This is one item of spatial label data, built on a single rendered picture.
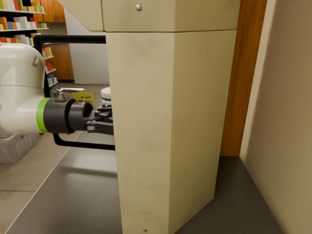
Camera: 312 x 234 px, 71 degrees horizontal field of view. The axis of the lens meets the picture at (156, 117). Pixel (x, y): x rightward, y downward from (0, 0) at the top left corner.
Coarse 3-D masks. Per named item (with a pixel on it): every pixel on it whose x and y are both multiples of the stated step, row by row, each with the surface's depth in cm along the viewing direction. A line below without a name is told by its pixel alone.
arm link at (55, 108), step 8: (48, 104) 53; (56, 104) 53; (64, 104) 53; (48, 112) 52; (56, 112) 52; (64, 112) 52; (48, 120) 52; (56, 120) 52; (64, 120) 52; (48, 128) 54; (56, 128) 53; (64, 128) 53
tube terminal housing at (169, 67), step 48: (144, 0) 33; (192, 0) 35; (144, 48) 35; (192, 48) 38; (144, 96) 39; (192, 96) 42; (144, 144) 42; (192, 144) 48; (144, 192) 47; (192, 192) 54
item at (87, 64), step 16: (48, 48) 69; (64, 48) 68; (80, 48) 67; (96, 48) 66; (48, 64) 71; (64, 64) 70; (80, 64) 69; (96, 64) 68; (48, 80) 73; (64, 80) 72; (80, 80) 72; (96, 80) 71; (64, 96) 75; (80, 96) 74; (96, 96) 73; (112, 144) 80
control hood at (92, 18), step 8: (64, 0) 33; (72, 0) 33; (80, 0) 33; (88, 0) 33; (96, 0) 33; (72, 8) 33; (80, 8) 33; (88, 8) 33; (96, 8) 33; (80, 16) 34; (88, 16) 34; (96, 16) 34; (88, 24) 34; (96, 24) 34; (104, 24) 34
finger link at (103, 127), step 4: (88, 124) 50; (92, 124) 50; (96, 124) 50; (100, 124) 49; (104, 124) 49; (108, 124) 49; (112, 124) 49; (100, 128) 50; (104, 128) 49; (108, 128) 49; (112, 128) 49; (88, 132) 50; (92, 132) 50; (96, 132) 51; (100, 132) 50; (104, 132) 50; (108, 132) 50; (112, 132) 49
